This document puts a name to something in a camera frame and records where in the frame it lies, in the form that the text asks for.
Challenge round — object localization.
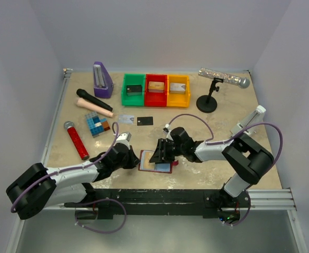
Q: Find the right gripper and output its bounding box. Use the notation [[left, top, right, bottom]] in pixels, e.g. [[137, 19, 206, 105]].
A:
[[149, 138, 185, 164]]

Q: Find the red leather card holder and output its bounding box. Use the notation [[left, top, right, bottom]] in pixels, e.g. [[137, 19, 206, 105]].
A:
[[138, 150, 179, 174]]

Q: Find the grey credit card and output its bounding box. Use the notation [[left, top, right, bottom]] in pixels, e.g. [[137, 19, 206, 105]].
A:
[[137, 116, 154, 126]]

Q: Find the blue credit card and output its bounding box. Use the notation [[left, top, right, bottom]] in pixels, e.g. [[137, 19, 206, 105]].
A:
[[118, 114, 134, 125]]

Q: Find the gold credit card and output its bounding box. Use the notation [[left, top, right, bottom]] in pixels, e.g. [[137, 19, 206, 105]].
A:
[[140, 150, 155, 171]]

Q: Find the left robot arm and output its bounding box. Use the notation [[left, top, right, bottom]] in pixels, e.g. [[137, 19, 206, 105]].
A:
[[6, 143, 140, 220]]

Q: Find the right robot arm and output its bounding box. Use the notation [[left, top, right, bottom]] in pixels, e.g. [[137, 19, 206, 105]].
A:
[[149, 127, 274, 207]]

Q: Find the silver card stack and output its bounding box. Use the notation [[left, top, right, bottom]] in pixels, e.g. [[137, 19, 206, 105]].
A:
[[170, 82, 186, 94]]

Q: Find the gold card stack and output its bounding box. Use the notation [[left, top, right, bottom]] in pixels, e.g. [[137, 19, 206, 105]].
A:
[[148, 81, 165, 93]]

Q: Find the black card stack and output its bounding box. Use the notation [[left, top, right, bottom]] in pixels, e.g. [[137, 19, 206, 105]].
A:
[[126, 85, 143, 96]]

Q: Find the red glitter microphone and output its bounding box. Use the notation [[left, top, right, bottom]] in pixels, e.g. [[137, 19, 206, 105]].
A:
[[64, 121, 89, 161]]

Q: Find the blue toy brick block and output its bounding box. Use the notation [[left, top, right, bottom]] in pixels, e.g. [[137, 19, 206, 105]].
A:
[[85, 112, 111, 138]]

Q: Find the red plastic bin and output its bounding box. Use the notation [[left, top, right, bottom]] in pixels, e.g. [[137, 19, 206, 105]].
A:
[[144, 74, 167, 107]]

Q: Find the yellow plastic bin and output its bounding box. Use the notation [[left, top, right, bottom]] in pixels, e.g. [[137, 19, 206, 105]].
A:
[[167, 74, 191, 108]]

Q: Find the pink microphone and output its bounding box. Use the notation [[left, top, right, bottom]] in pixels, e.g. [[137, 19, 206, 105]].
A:
[[75, 98, 114, 118]]

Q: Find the black microphone stand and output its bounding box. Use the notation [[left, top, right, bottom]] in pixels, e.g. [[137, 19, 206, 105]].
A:
[[196, 78, 224, 113]]

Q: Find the purple metronome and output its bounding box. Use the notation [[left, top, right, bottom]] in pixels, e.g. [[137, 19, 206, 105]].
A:
[[93, 62, 114, 99]]

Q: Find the green plastic bin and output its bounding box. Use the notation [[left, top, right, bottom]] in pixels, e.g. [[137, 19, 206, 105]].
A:
[[121, 73, 145, 106]]

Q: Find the black microphone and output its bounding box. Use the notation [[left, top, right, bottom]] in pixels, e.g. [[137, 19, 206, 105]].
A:
[[76, 89, 113, 112]]

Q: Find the white metronome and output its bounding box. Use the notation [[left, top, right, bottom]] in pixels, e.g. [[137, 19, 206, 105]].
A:
[[231, 105, 266, 137]]

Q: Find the silver glitter microphone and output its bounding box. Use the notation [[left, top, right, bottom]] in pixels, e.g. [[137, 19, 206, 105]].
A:
[[198, 67, 250, 89]]

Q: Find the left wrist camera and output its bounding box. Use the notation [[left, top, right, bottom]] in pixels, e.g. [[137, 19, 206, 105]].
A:
[[116, 132, 132, 149]]

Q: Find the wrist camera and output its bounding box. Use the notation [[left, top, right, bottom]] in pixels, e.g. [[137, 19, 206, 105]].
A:
[[163, 123, 173, 140], [116, 132, 132, 149]]

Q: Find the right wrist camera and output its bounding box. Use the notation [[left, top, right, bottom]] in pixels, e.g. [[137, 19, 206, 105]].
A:
[[163, 123, 173, 140]]

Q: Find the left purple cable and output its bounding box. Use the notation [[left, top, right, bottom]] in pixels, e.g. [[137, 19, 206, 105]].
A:
[[10, 121, 128, 234]]

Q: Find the purple cable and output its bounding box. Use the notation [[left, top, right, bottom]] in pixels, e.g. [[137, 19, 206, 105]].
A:
[[167, 113, 284, 227], [10, 121, 128, 234]]

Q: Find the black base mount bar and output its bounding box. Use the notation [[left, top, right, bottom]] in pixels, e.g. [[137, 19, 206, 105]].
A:
[[65, 189, 251, 219]]

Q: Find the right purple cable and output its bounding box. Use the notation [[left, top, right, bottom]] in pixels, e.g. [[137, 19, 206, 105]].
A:
[[167, 113, 284, 227]]

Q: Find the aluminium frame rail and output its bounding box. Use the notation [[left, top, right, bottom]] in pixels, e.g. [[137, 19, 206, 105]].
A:
[[41, 68, 73, 165]]

